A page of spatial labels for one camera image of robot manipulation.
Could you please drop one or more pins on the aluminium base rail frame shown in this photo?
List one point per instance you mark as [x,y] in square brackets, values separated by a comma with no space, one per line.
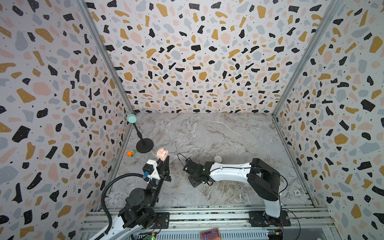
[300,222]

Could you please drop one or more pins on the pink earbud charging case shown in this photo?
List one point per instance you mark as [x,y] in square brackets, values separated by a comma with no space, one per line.
[162,154]

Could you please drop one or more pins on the pink circuit board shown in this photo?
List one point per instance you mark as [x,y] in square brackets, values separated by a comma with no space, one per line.
[213,234]

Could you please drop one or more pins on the small silver ring object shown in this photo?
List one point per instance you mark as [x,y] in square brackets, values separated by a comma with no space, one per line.
[297,192]

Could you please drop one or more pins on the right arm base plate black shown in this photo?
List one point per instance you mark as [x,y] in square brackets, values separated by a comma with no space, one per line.
[261,219]

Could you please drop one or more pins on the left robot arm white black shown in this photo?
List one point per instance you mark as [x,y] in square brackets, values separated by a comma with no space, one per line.
[138,213]

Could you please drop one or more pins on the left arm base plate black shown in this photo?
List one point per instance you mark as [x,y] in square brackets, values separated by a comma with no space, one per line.
[151,220]

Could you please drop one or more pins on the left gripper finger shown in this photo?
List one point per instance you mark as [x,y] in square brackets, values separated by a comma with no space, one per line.
[166,165]
[160,164]

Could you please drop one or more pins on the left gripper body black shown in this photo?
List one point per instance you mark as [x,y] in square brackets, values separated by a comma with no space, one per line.
[162,176]

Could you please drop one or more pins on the white earbud charging case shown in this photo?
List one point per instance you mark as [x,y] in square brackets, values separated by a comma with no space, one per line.
[218,159]

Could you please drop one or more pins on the small orange green toy car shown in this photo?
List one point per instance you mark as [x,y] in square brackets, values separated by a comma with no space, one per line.
[130,153]

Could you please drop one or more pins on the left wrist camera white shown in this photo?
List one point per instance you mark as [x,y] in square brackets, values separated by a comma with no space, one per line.
[151,172]

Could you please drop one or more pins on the green microphone on black stand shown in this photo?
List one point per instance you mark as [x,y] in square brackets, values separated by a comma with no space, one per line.
[144,145]

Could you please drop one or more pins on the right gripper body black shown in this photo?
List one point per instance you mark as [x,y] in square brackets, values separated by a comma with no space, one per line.
[191,171]

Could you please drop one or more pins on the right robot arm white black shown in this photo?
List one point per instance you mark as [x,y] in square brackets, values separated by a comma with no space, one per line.
[263,179]

